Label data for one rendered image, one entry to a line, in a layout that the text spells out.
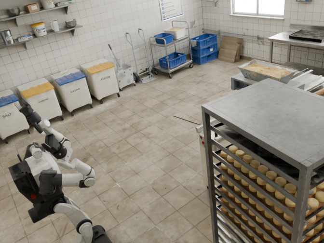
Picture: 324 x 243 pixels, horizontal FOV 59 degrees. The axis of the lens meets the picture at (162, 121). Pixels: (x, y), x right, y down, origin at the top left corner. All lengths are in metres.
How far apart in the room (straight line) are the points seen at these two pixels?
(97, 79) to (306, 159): 5.18
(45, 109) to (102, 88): 1.19
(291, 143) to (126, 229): 2.47
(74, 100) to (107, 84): 0.75
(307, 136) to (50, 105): 5.05
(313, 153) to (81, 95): 5.16
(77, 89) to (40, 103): 0.74
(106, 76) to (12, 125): 1.96
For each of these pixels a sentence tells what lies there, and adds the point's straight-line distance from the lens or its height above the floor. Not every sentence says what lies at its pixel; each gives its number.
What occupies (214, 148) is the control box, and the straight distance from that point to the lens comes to 2.95.
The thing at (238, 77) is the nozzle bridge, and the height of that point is 1.18.
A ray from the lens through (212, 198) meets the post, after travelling 1.91.
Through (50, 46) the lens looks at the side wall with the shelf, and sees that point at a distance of 6.26.
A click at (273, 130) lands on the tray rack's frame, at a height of 1.82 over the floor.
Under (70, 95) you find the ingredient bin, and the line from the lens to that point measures 5.87.
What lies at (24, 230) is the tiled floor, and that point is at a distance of 3.93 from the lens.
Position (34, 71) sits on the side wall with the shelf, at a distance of 6.26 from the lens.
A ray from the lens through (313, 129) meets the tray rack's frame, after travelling 1.33.
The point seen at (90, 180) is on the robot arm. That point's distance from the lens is 2.09.
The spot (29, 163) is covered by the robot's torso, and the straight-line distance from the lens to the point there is 2.31.
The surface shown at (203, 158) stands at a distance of 3.29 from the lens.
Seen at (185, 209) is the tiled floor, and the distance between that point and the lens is 3.42.
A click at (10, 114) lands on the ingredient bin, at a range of 5.70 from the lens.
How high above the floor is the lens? 2.53
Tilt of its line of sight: 30 degrees down
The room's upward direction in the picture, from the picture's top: 10 degrees counter-clockwise
